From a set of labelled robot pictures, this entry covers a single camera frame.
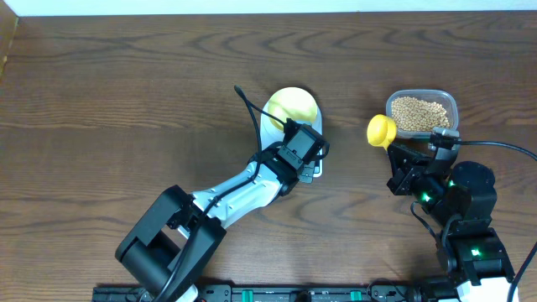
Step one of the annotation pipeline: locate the yellow measuring scoop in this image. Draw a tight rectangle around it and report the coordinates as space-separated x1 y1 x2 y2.
367 114 397 150

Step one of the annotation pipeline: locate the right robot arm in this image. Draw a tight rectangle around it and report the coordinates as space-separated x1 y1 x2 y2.
387 143 517 301

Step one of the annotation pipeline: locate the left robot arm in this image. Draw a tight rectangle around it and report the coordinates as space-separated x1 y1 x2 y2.
115 146 324 301

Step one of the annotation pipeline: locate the white digital kitchen scale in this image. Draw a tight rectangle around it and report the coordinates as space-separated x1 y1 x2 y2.
259 87 329 183

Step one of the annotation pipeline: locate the yellow plastic bowl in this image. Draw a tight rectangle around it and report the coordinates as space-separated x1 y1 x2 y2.
266 87 319 124

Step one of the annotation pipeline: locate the pile of soybeans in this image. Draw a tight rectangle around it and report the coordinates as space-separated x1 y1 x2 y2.
391 96 450 132

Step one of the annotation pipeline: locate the clear plastic container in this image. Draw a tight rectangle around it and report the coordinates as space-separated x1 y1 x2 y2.
386 89 459 139

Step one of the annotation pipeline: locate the left black cable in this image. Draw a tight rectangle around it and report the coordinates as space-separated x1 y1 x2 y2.
153 85 295 302

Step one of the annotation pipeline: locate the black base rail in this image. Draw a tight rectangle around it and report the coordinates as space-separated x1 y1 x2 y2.
91 284 408 302

